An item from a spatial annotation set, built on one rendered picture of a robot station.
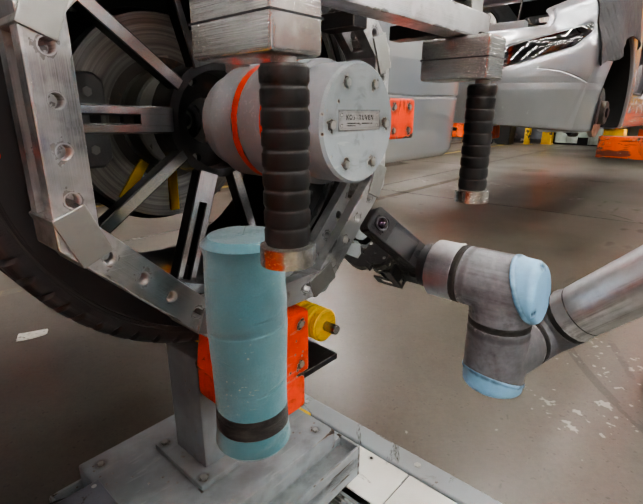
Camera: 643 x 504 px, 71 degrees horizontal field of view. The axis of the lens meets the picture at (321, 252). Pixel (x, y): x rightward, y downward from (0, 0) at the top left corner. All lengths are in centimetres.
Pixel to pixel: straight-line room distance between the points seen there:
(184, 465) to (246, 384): 47
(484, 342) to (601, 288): 18
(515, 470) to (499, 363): 66
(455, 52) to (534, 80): 237
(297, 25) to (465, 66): 32
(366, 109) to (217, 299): 26
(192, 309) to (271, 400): 15
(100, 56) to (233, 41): 45
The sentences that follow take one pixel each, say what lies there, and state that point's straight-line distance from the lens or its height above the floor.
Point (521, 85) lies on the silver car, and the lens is 296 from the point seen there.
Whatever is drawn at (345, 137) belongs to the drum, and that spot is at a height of 84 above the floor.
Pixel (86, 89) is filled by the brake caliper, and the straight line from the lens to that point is 72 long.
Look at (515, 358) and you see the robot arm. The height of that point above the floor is 53.
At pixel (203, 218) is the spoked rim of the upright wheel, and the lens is 68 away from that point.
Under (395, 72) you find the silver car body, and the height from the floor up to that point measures 95.
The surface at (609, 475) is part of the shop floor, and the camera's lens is 143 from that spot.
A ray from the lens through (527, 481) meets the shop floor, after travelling 133.
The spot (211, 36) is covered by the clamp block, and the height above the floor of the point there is 91.
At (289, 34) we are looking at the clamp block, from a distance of 32.
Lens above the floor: 86
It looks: 18 degrees down
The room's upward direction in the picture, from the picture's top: straight up
